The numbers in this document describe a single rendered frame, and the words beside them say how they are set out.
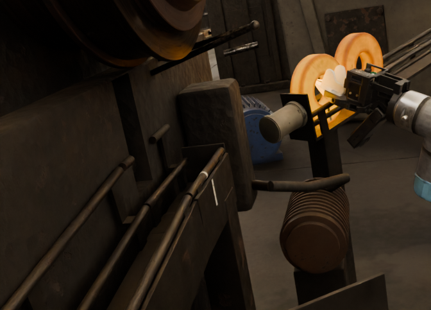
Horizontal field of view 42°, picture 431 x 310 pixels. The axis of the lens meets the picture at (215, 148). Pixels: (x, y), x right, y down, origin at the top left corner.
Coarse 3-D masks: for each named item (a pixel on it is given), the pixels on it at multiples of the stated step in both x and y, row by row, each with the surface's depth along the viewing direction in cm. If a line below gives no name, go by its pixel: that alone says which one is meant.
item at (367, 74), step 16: (368, 64) 116; (352, 80) 112; (368, 80) 109; (384, 80) 110; (400, 80) 108; (352, 96) 114; (368, 96) 112; (384, 96) 110; (400, 96) 107; (368, 112) 114
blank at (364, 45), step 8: (344, 40) 129; (352, 40) 127; (360, 40) 129; (368, 40) 131; (376, 40) 134; (344, 48) 127; (352, 48) 128; (360, 48) 130; (368, 48) 132; (376, 48) 134; (336, 56) 128; (344, 56) 126; (352, 56) 128; (360, 56) 134; (368, 56) 133; (376, 56) 134; (344, 64) 126; (352, 64) 128; (376, 64) 134; (376, 72) 135
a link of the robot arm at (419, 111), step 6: (426, 102) 104; (420, 108) 103; (426, 108) 103; (414, 114) 104; (420, 114) 103; (426, 114) 103; (414, 120) 104; (420, 120) 103; (426, 120) 102; (414, 126) 105; (420, 126) 104; (426, 126) 103; (414, 132) 106; (420, 132) 105; (426, 132) 103; (426, 138) 104; (426, 144) 105
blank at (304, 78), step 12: (312, 60) 119; (324, 60) 121; (336, 60) 124; (300, 72) 118; (312, 72) 119; (324, 72) 122; (300, 84) 118; (312, 84) 120; (312, 96) 120; (312, 108) 120
